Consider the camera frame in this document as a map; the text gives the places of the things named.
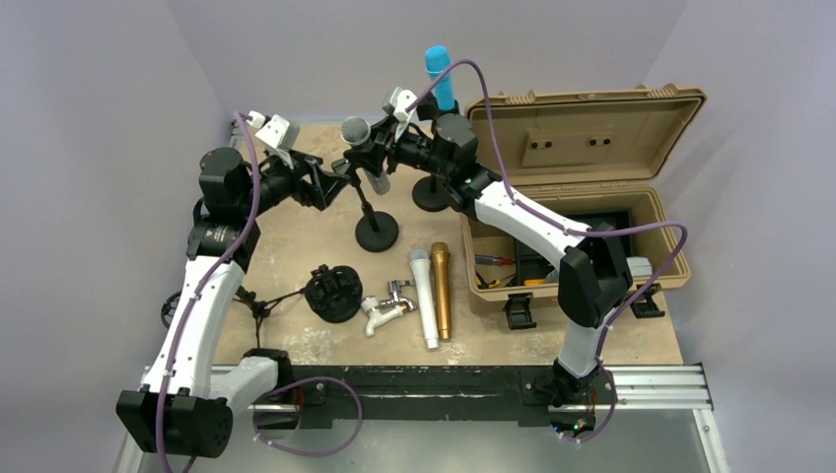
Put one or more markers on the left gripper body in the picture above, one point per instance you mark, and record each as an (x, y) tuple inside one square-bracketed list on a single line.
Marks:
[(277, 182)]

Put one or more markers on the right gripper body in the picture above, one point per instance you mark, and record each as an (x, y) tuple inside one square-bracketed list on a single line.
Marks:
[(410, 150)]

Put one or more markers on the glitter silver microphone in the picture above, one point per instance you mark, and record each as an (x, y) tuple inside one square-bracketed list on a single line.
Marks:
[(356, 131)]

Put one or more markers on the black stand with clip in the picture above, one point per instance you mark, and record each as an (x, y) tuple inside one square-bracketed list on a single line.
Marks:
[(376, 231), (427, 193)]

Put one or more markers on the blue microphone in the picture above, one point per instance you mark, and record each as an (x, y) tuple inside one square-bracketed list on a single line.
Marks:
[(437, 60)]

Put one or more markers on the gold microphone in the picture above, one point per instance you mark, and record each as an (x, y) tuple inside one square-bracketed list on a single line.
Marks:
[(440, 260)]

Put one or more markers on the black stand with shock mount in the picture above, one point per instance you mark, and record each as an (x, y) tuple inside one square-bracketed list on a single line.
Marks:
[(334, 294)]

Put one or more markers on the white microphone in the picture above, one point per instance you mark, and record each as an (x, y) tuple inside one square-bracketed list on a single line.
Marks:
[(420, 267)]

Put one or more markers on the black tripod shock mount stand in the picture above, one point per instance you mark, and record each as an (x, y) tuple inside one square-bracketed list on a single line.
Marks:
[(259, 309)]

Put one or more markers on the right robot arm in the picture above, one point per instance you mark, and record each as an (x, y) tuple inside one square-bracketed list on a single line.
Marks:
[(593, 273)]

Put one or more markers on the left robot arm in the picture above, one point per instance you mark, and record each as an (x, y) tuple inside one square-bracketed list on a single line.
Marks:
[(180, 407)]

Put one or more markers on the white chrome faucet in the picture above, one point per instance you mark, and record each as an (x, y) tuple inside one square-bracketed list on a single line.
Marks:
[(380, 313)]

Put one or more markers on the tan plastic case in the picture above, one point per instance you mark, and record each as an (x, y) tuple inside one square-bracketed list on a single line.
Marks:
[(581, 153)]

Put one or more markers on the grey block in case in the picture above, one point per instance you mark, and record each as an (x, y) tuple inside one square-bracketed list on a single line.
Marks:
[(640, 267)]

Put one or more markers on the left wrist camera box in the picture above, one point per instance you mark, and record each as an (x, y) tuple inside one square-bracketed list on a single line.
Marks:
[(277, 133)]

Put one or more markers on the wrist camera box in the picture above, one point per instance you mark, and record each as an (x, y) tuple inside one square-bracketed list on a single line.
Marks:
[(395, 104), (277, 133)]

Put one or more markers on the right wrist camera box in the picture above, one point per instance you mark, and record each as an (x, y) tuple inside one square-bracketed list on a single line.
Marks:
[(395, 104)]

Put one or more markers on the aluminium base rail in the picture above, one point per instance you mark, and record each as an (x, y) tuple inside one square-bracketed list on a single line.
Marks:
[(524, 395)]

